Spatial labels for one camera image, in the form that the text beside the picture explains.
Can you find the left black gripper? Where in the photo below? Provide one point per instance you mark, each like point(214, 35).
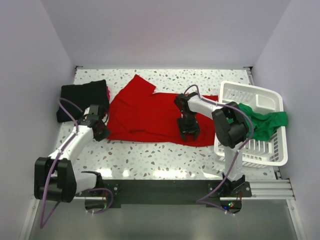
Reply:
point(105, 133)

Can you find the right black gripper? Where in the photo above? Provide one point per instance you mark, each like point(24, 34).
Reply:
point(195, 129)

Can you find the red t shirt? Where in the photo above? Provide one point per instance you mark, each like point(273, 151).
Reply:
point(139, 114)

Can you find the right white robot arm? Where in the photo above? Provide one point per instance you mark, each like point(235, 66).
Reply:
point(229, 122)

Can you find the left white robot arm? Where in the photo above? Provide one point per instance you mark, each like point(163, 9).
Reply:
point(54, 176)

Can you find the folded pink t shirt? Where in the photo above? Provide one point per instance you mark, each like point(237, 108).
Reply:
point(106, 103)

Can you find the folded black t shirt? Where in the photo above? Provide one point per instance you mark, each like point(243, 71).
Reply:
point(83, 96)

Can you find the green t shirt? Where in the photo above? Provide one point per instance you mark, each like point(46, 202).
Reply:
point(264, 126)

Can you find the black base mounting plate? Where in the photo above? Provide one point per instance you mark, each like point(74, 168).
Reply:
point(168, 192)

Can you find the white plastic laundry basket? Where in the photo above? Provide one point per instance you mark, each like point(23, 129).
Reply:
point(258, 154)

